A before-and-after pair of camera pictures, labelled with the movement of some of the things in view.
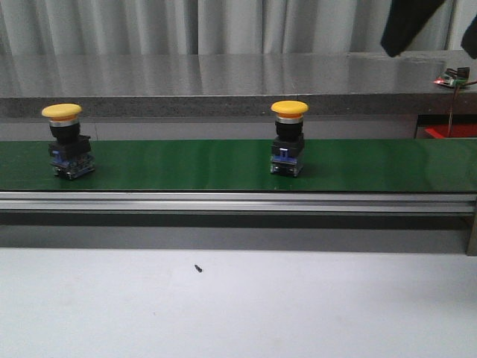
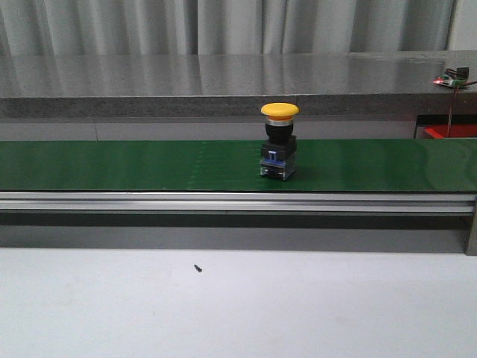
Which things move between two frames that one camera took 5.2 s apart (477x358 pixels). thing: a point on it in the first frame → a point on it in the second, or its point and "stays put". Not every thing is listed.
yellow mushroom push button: [69, 151] → [279, 146]
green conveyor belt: [395, 165] stays put
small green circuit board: [452, 77] stays put
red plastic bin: [440, 130] stays put
